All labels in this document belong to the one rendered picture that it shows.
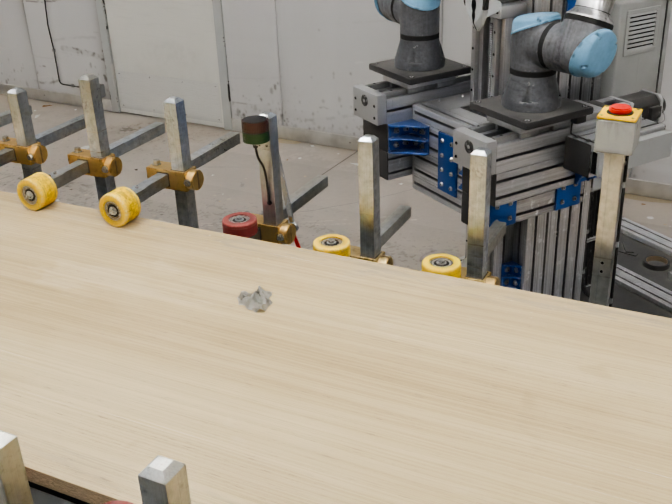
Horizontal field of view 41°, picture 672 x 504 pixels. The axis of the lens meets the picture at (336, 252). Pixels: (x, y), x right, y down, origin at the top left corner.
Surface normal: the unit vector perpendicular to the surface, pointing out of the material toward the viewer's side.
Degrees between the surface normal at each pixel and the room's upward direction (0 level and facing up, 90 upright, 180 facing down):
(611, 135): 90
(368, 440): 0
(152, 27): 90
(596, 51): 97
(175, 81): 91
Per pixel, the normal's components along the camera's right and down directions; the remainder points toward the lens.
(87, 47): -0.50, 0.40
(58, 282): -0.04, -0.90
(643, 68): 0.51, 0.37
